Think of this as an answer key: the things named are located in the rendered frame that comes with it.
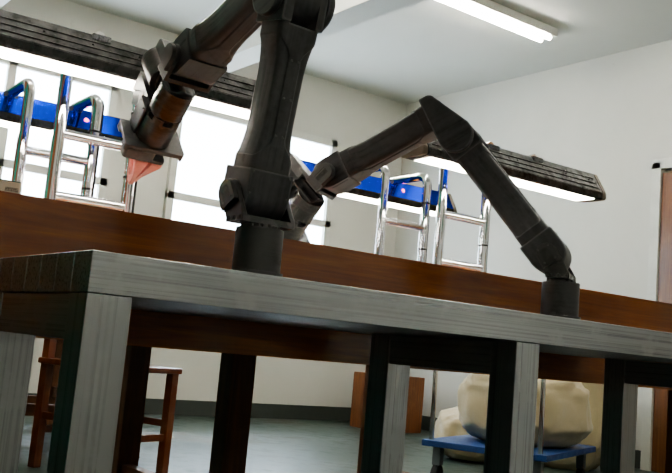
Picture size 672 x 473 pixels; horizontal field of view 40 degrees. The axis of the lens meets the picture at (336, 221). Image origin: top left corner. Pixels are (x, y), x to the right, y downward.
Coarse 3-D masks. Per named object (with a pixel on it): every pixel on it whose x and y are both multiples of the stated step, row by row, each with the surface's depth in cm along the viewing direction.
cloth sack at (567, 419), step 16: (464, 384) 466; (480, 384) 457; (560, 384) 456; (576, 384) 468; (464, 400) 462; (480, 400) 454; (560, 400) 452; (576, 400) 462; (464, 416) 461; (480, 416) 451; (544, 416) 444; (560, 416) 449; (576, 416) 459; (480, 432) 454; (544, 432) 444; (560, 432) 451; (576, 432) 459
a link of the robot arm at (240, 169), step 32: (288, 0) 117; (320, 0) 120; (288, 32) 118; (320, 32) 120; (288, 64) 118; (256, 96) 120; (288, 96) 119; (256, 128) 119; (288, 128) 120; (256, 160) 117; (288, 160) 120; (256, 192) 117; (288, 192) 120
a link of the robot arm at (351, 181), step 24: (432, 96) 163; (408, 120) 166; (432, 120) 162; (456, 120) 161; (360, 144) 169; (384, 144) 168; (408, 144) 166; (456, 144) 160; (336, 168) 169; (360, 168) 168; (336, 192) 174
